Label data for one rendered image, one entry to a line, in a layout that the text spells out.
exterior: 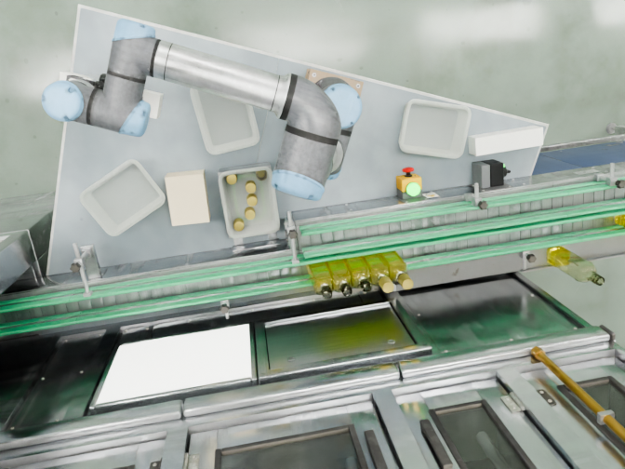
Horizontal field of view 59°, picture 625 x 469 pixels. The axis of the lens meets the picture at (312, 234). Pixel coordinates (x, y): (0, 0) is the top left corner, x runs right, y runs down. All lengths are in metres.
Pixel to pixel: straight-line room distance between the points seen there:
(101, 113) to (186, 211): 0.71
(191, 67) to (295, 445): 0.84
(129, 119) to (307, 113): 0.35
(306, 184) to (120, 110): 0.40
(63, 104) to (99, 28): 0.73
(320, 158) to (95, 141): 0.94
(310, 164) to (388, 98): 0.80
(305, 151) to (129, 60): 0.38
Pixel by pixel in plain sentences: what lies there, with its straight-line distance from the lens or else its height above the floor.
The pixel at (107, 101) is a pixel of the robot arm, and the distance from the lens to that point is 1.18.
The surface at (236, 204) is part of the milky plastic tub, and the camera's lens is 1.87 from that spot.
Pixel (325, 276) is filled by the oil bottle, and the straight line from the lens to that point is 1.64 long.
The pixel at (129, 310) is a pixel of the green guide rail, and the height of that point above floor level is 0.95.
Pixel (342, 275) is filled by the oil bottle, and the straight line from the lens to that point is 1.64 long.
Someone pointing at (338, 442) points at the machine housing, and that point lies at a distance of 1.32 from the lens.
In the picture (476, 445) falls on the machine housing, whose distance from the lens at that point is 1.30.
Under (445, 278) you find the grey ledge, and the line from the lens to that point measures 1.97.
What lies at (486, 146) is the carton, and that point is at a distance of 1.98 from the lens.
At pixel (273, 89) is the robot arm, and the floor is 1.44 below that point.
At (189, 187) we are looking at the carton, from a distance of 1.80.
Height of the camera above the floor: 2.58
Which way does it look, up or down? 71 degrees down
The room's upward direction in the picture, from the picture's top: 155 degrees clockwise
